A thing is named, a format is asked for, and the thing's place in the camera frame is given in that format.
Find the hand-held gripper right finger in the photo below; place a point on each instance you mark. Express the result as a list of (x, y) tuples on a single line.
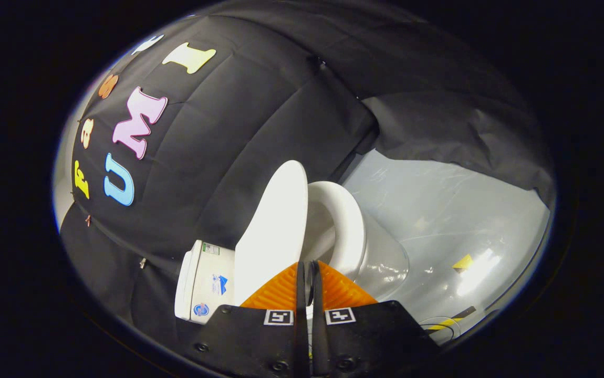
[(370, 341)]

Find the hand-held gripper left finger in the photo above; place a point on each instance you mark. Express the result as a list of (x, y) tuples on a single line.
[(260, 341)]

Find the white toilet lid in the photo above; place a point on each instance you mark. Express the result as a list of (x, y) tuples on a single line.
[(276, 231)]

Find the white toilet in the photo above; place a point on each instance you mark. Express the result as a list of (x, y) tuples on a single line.
[(207, 283)]

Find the white toilet seat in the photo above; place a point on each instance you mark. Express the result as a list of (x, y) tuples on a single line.
[(352, 231)]

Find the black and yellow floor strip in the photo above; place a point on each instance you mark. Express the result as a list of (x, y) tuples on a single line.
[(462, 314)]

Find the yellow floor tape piece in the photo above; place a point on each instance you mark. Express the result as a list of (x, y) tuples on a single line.
[(462, 262)]

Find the black backdrop cloth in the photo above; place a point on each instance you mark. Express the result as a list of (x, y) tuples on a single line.
[(239, 131)]

